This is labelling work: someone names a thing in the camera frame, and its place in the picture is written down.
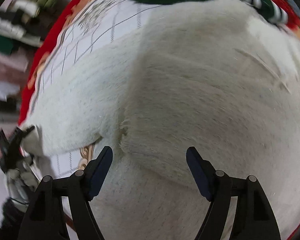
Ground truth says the red floral bed blanket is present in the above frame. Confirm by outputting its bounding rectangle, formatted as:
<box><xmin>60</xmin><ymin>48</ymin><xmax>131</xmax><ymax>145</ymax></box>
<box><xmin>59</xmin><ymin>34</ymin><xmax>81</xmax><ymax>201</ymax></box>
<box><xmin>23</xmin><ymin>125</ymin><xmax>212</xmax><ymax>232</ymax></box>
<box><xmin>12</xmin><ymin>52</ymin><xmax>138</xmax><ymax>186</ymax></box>
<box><xmin>17</xmin><ymin>0</ymin><xmax>300</xmax><ymax>240</ymax></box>

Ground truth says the hanging clothes rack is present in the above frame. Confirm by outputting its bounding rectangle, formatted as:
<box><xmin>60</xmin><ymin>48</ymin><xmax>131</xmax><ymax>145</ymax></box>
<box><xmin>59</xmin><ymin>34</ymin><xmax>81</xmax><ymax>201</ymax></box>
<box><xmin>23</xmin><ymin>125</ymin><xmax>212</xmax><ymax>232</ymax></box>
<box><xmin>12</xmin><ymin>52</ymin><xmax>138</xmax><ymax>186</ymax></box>
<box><xmin>0</xmin><ymin>0</ymin><xmax>60</xmax><ymax>55</ymax></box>

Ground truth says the white fuzzy knit sweater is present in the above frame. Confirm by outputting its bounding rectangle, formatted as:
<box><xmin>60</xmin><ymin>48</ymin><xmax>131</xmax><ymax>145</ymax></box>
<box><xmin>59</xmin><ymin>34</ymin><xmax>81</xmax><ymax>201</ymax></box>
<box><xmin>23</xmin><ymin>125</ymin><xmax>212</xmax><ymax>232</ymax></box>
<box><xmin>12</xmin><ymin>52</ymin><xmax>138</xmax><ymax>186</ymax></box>
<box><xmin>21</xmin><ymin>0</ymin><xmax>300</xmax><ymax>240</ymax></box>

